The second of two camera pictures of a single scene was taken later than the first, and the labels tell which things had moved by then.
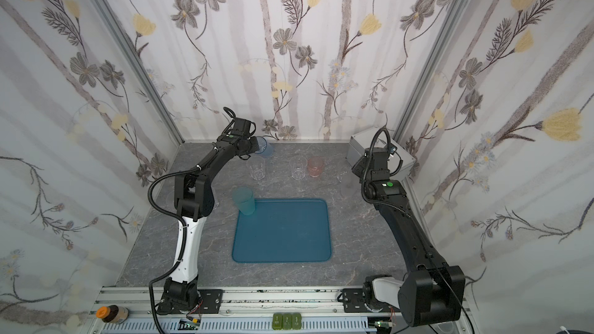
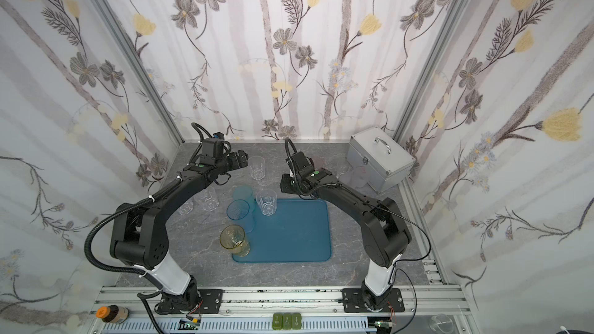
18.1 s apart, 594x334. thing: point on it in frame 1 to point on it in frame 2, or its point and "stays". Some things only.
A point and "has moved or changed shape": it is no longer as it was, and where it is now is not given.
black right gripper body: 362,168 to 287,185
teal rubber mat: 294,230 stays
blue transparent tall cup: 264,149 to 240,210
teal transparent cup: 244,199 stays
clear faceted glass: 256,166 stays
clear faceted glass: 298,165 has moved or changed shape
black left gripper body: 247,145 to 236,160
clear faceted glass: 349,184 stays
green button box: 287,321 stays
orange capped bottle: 113,313 stays
